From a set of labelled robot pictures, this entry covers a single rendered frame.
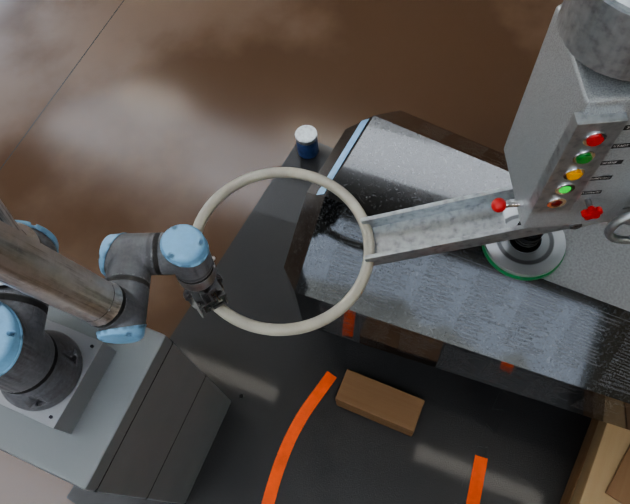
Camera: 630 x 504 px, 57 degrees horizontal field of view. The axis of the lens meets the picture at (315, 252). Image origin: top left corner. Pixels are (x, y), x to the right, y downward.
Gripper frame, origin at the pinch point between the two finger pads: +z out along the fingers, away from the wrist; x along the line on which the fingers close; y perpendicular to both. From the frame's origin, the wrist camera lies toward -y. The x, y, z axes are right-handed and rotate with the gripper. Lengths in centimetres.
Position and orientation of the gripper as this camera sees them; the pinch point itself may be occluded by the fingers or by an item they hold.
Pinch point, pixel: (208, 298)
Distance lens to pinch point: 155.4
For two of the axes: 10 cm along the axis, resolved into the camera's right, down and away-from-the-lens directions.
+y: 5.4, 7.6, -3.7
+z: 0.0, 4.4, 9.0
